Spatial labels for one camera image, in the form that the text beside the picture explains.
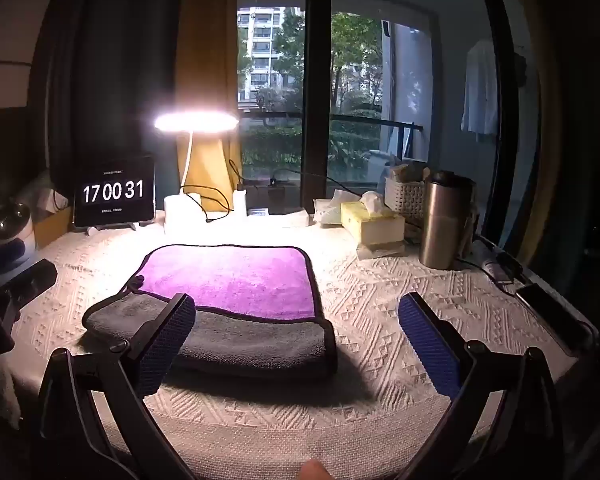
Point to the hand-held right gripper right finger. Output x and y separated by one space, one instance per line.
430 347

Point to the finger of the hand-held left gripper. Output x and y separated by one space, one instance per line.
32 280

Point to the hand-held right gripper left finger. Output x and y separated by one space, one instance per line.
161 347

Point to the purple and grey towel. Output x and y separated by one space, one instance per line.
230 280

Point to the person's right hand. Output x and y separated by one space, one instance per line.
312 471

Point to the white textured tablecloth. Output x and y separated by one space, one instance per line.
370 310

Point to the white tablet stand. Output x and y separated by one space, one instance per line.
111 227

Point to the grey handheld device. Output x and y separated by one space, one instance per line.
495 262

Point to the black tablet with clock display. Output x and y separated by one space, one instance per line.
114 191

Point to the black smartphone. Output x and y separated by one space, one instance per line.
547 312

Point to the stainless steel tumbler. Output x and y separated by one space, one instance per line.
442 225

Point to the yellow tissue box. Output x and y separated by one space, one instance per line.
372 220

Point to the white woven basket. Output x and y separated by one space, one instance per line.
405 195

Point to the small white charger block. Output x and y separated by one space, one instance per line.
240 204

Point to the soft white tissue pack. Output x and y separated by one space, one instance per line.
330 207

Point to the white desk lamp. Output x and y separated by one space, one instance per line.
195 121

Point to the hanging white shirt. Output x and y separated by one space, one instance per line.
480 90

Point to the yellow curtain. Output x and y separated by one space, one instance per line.
205 50

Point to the dark window frame post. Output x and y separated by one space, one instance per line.
316 85

